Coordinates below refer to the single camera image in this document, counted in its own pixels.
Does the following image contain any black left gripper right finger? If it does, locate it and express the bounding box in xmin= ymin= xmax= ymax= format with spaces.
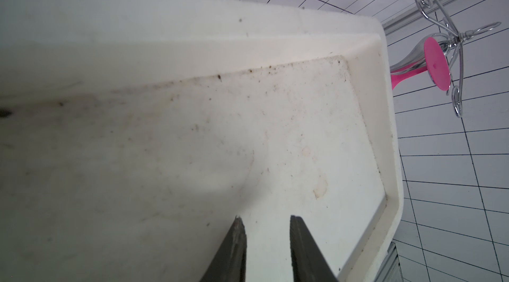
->
xmin=290 ymin=215 xmax=337 ymax=282

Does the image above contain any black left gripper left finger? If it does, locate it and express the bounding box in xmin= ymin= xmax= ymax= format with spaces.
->
xmin=200 ymin=217 xmax=247 ymax=282

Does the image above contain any white plastic drawer cabinet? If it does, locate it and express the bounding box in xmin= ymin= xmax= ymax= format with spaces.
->
xmin=1 ymin=0 xmax=403 ymax=281

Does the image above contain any pink wine glass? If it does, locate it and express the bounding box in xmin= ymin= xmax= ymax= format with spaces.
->
xmin=390 ymin=36 xmax=451 ymax=91

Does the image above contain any chrome glass holder stand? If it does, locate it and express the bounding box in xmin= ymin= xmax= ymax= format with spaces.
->
xmin=415 ymin=0 xmax=501 ymax=118

